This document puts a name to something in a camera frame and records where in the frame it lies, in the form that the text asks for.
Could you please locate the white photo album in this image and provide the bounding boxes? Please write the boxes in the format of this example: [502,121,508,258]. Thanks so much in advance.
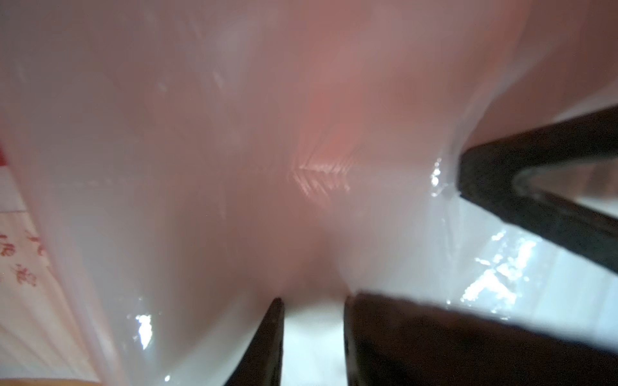
[1,1,617,385]

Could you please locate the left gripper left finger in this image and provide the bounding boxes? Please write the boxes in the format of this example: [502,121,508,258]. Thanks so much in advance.
[225,298,285,386]

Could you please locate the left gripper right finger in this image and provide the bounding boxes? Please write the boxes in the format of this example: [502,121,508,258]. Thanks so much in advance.
[344,293,617,385]

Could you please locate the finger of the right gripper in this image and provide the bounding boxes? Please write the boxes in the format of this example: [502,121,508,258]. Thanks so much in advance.
[457,106,617,272]

